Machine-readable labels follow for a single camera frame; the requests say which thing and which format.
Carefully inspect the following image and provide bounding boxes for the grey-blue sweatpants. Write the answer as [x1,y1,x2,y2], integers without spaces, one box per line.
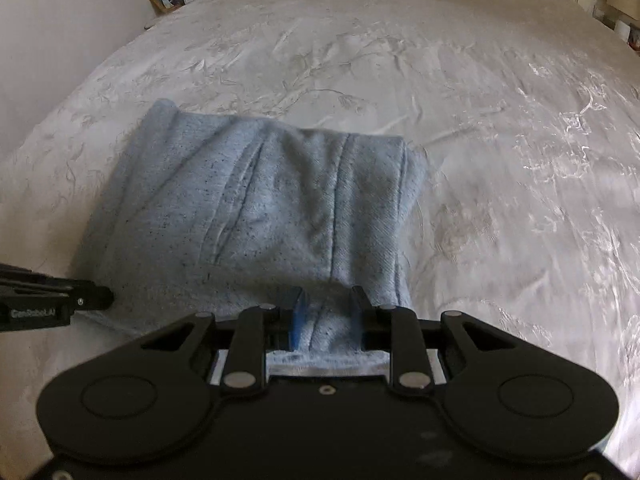
[70,100,427,375]

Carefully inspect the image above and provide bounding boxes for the left white nightstand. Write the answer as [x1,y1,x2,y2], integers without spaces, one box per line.
[144,15,165,30]

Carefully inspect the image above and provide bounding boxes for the white cup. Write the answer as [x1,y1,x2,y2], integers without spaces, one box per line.
[614,20,630,42]

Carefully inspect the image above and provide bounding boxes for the small dark picture frame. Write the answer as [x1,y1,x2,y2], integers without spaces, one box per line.
[628,25,640,52]

